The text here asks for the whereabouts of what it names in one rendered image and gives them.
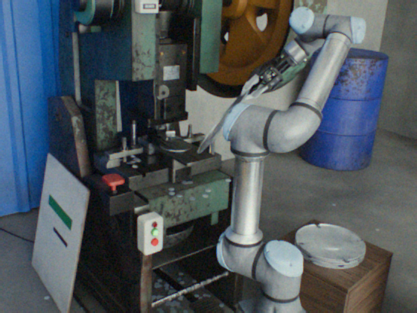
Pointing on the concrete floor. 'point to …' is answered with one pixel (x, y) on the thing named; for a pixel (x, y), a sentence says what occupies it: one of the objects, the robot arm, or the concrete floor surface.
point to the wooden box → (344, 282)
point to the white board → (59, 231)
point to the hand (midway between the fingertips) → (245, 95)
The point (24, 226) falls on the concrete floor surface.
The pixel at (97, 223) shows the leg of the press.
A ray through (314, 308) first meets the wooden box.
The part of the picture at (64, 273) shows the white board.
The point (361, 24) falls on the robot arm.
